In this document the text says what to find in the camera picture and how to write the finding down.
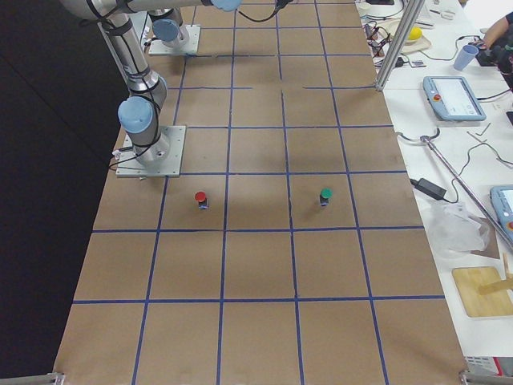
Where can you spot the wooden cutting board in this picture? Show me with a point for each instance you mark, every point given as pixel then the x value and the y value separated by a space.
pixel 483 292

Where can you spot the beige tray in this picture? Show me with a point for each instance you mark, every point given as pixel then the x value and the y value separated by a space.
pixel 388 30

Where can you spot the clear plastic bag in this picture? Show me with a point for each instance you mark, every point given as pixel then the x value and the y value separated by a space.
pixel 452 230

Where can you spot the red push button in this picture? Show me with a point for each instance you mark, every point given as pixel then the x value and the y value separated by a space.
pixel 201 199

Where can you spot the metal rod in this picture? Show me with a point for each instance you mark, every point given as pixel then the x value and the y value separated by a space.
pixel 429 142

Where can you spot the yellow lemon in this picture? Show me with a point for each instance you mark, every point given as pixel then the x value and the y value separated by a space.
pixel 414 35

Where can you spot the green push button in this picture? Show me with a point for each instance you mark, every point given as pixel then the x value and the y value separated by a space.
pixel 325 196

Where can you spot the light blue plastic cup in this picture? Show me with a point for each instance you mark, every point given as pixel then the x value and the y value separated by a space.
pixel 465 55

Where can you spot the blue teach pendant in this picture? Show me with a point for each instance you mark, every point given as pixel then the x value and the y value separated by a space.
pixel 501 200
pixel 452 99

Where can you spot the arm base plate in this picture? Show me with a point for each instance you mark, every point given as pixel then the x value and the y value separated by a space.
pixel 164 158
pixel 173 40

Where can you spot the aluminium frame post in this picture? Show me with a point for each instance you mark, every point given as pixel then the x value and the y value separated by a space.
pixel 409 17

